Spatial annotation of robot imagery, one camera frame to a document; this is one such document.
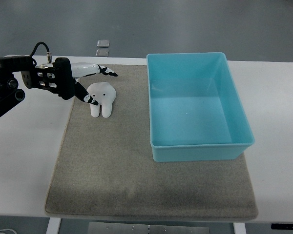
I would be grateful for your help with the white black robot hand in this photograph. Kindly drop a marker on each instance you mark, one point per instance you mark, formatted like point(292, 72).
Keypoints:
point(60, 77)

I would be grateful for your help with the white tooth plush toy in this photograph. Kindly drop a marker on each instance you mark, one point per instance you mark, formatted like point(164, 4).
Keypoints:
point(105, 94)

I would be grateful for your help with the blue plastic box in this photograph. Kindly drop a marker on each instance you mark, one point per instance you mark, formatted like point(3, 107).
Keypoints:
point(195, 110)

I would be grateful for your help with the metal floor plate lower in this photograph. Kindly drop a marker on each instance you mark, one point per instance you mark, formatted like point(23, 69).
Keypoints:
point(102, 52)

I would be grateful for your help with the metal floor plate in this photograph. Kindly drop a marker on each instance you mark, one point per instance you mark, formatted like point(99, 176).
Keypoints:
point(102, 52)
point(103, 43)

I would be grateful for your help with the metal floor plate upper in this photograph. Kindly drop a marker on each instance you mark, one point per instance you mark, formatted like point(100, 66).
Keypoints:
point(103, 43)

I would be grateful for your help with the grey felt mat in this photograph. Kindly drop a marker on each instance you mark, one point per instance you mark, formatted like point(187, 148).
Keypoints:
point(105, 168)

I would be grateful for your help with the white table leg left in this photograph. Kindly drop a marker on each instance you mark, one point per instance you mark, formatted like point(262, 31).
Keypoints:
point(53, 225)

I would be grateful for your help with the white table leg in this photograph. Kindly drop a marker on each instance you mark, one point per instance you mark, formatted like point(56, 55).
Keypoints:
point(239, 228)
point(53, 225)

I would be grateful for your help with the white table leg right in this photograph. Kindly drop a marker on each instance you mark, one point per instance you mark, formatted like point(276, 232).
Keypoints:
point(239, 228)

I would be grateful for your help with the black table control panel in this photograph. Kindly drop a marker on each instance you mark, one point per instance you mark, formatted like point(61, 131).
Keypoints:
point(281, 226)

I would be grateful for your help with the metal table base plate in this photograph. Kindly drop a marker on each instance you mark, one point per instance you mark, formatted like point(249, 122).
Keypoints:
point(124, 228)

